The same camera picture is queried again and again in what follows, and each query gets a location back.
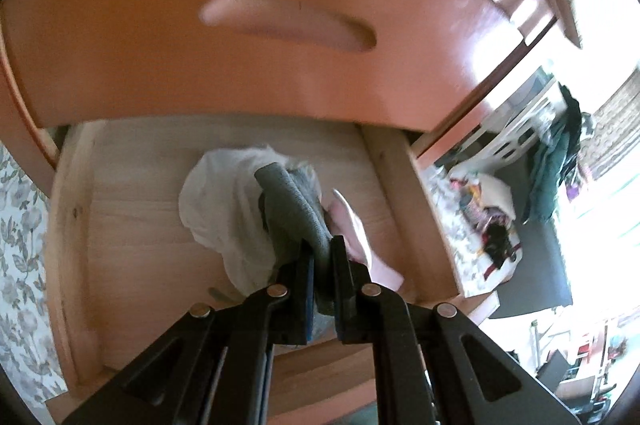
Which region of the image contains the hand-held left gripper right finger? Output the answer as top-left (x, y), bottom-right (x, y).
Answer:
top-left (330, 235), bottom-right (583, 425)

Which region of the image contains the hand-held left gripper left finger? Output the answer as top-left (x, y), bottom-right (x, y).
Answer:
top-left (60, 250), bottom-right (317, 425)

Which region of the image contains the pink underwear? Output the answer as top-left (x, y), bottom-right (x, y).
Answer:
top-left (327, 189), bottom-right (405, 291)

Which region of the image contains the grey underwear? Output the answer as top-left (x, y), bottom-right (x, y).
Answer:
top-left (254, 162), bottom-right (335, 316)

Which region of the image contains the white sheer underwear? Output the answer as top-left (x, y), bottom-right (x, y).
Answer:
top-left (179, 145), bottom-right (321, 301)

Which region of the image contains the red striped white towel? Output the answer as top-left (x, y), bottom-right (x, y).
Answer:
top-left (470, 245), bottom-right (526, 296)

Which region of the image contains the white paper sheet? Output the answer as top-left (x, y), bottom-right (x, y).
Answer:
top-left (450, 172), bottom-right (516, 221)

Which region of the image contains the dark grey floor mat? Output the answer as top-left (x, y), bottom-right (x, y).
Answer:
top-left (487, 205), bottom-right (573, 321)

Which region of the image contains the white cutout rack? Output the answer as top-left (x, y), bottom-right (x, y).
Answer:
top-left (470, 80), bottom-right (566, 166)

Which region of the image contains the teal jacket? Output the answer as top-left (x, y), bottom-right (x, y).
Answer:
top-left (525, 125), bottom-right (576, 226)

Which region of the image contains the floral blanket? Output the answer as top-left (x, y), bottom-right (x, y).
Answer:
top-left (0, 144), bottom-right (501, 406)

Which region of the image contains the black garment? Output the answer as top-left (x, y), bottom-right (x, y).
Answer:
top-left (557, 85), bottom-right (586, 141)

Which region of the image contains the brown patterned curtain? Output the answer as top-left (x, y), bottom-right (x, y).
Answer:
top-left (590, 70), bottom-right (640, 186)

